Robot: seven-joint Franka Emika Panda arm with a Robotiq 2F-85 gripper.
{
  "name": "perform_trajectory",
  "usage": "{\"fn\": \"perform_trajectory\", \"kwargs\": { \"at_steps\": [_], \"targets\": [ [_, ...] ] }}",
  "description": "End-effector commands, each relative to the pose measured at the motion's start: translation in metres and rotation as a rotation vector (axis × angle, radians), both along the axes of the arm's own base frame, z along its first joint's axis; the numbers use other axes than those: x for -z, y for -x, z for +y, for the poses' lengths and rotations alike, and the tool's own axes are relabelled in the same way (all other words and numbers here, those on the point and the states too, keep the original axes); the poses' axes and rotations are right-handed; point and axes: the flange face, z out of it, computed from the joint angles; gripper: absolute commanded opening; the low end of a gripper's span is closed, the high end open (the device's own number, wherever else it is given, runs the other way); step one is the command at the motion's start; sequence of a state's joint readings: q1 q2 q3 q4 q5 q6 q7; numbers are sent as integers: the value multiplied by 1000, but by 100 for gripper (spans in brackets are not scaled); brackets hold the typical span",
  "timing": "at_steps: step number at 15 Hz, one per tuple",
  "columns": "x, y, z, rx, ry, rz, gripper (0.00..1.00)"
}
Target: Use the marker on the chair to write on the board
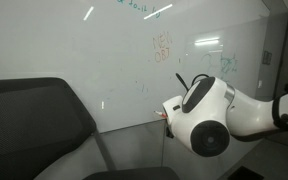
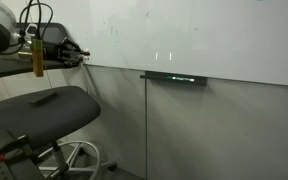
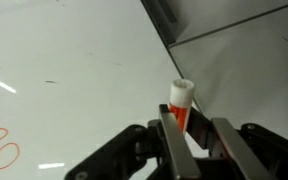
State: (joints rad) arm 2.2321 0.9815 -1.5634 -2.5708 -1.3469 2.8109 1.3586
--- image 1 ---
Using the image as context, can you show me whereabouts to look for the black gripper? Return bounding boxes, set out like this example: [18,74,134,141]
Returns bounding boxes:
[165,125,176,140]

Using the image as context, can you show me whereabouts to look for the red and white marker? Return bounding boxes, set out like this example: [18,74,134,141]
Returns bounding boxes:
[153,110,169,119]

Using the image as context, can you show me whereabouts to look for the black mesh chair backrest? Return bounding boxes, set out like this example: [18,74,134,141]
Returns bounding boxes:
[0,77,97,180]

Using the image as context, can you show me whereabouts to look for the black floor box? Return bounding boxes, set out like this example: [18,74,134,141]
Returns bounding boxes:
[226,167,265,180]

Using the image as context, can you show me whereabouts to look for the thin black looped cable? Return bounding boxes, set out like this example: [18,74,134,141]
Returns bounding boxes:
[175,72,210,92]

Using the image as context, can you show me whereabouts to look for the dark wall switch panel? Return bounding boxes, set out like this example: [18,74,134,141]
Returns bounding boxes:
[262,50,273,66]

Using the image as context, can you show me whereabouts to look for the large wall whiteboard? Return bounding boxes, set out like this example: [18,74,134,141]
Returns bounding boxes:
[0,0,272,134]

